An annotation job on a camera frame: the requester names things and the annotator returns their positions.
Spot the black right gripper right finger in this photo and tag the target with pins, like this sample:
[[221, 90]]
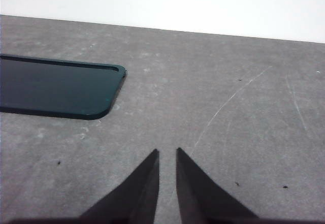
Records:
[[198, 193]]

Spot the dark rectangular tray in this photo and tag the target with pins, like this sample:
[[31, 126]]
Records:
[[50, 89]]

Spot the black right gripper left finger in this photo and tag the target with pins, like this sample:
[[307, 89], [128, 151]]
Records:
[[142, 191]]

